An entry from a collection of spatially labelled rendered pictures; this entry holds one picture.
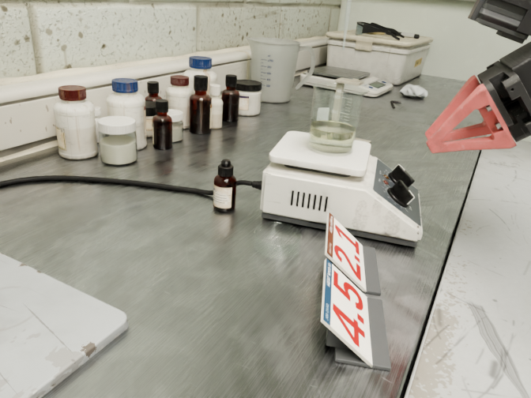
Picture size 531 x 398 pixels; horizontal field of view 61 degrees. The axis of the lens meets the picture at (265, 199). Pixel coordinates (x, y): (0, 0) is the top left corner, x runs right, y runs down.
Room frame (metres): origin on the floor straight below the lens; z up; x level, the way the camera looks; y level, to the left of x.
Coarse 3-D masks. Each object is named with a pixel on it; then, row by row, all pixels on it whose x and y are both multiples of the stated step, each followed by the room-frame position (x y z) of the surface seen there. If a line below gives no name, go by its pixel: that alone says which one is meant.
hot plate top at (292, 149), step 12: (288, 132) 0.62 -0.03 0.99; (300, 132) 0.62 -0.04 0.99; (288, 144) 0.56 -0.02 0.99; (300, 144) 0.57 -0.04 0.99; (360, 144) 0.59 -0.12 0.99; (276, 156) 0.51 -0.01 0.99; (288, 156) 0.52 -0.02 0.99; (300, 156) 0.52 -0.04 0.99; (312, 156) 0.52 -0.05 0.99; (324, 156) 0.53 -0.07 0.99; (336, 156) 0.53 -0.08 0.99; (348, 156) 0.53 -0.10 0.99; (360, 156) 0.54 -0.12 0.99; (312, 168) 0.50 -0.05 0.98; (324, 168) 0.50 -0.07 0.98; (336, 168) 0.49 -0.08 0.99; (348, 168) 0.49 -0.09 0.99; (360, 168) 0.49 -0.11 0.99
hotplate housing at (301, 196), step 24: (288, 168) 0.52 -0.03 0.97; (264, 192) 0.51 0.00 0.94; (288, 192) 0.50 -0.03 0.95; (312, 192) 0.50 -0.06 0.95; (336, 192) 0.49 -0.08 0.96; (360, 192) 0.48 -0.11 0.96; (264, 216) 0.51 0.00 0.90; (288, 216) 0.51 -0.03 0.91; (312, 216) 0.49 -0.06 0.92; (336, 216) 0.49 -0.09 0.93; (360, 216) 0.48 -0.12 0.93; (384, 216) 0.48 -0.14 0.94; (384, 240) 0.48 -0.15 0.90; (408, 240) 0.47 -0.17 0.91
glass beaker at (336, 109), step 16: (320, 96) 0.54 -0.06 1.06; (336, 96) 0.53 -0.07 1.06; (352, 96) 0.53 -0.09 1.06; (320, 112) 0.54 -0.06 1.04; (336, 112) 0.53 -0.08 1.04; (352, 112) 0.53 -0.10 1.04; (320, 128) 0.53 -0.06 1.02; (336, 128) 0.53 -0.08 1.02; (352, 128) 0.54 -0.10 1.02; (320, 144) 0.53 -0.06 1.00; (336, 144) 0.53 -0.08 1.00; (352, 144) 0.54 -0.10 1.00
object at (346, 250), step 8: (336, 224) 0.45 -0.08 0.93; (336, 232) 0.43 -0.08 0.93; (344, 232) 0.45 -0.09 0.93; (336, 240) 0.42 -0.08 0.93; (344, 240) 0.43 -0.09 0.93; (352, 240) 0.45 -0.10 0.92; (336, 248) 0.40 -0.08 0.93; (344, 248) 0.41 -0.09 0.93; (352, 248) 0.43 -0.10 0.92; (336, 256) 0.38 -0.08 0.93; (344, 256) 0.40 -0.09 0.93; (352, 256) 0.41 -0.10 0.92; (344, 264) 0.38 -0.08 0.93; (352, 264) 0.40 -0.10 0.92; (360, 264) 0.41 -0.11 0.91; (352, 272) 0.38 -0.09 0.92; (360, 272) 0.39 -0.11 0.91; (360, 280) 0.38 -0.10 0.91
